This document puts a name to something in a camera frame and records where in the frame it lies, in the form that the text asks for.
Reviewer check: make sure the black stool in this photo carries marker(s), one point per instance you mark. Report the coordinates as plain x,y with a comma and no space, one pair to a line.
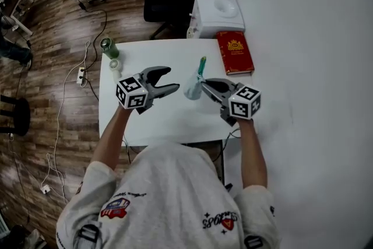
21,116

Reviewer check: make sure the red hardcover book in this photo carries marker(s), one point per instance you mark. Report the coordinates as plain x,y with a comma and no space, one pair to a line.
236,52

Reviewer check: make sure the clear plastic bag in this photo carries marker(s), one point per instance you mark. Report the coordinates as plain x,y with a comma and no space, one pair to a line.
192,89

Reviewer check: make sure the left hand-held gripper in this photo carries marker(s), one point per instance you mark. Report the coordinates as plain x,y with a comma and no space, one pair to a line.
131,93

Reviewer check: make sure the green drink tumbler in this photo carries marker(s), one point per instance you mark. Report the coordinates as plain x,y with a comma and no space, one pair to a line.
112,51

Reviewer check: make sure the white handheld fan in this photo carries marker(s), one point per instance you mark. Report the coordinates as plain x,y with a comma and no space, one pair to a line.
115,65

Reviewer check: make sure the white box with round recess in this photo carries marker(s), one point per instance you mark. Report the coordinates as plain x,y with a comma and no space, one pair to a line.
209,17

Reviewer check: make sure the person's left forearm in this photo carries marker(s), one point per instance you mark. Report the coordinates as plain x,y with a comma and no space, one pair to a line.
112,137

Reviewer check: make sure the white plug adapter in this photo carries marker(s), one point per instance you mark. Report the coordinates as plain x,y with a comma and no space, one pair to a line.
45,189

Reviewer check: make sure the person's right forearm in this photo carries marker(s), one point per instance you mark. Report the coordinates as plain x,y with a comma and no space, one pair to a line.
252,154

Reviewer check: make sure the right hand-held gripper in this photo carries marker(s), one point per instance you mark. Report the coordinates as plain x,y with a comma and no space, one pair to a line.
244,102

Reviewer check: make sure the white power strip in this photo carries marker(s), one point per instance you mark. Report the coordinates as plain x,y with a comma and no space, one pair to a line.
81,75

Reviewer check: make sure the person's white printed t-shirt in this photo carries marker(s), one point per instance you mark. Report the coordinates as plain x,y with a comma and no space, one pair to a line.
169,192

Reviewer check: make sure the small white grille device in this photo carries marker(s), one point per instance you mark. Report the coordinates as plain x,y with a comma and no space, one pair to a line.
190,33

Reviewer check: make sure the black power adapter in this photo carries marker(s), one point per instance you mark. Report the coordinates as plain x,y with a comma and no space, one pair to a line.
82,6

